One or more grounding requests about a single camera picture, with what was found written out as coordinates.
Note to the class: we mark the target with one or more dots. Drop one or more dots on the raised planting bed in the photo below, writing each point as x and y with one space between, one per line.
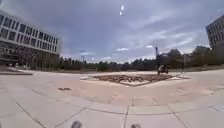
133 78

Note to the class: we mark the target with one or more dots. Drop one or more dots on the distant wood of trees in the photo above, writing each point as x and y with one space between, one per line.
140 63

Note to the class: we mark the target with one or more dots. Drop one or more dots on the pale concrete slab pavement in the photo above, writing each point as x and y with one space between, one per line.
100 100

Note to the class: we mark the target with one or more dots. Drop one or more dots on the vehicle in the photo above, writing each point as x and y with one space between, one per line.
163 69

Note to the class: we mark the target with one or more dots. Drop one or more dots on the robot's own part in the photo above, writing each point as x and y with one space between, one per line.
76 124
135 126

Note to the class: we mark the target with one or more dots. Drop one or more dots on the grey building with window rows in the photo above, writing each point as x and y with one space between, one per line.
23 40

